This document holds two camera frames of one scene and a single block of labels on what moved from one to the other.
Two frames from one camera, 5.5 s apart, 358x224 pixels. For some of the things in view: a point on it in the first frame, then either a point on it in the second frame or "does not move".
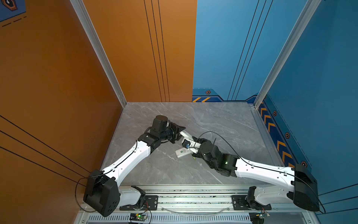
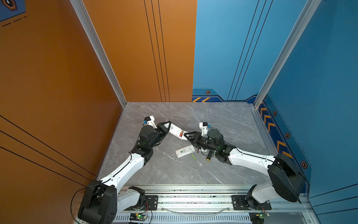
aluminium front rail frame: [203, 204] does not move
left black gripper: [176, 129] to [162, 129]
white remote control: [182, 152] does not move
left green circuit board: [138, 217] does not move
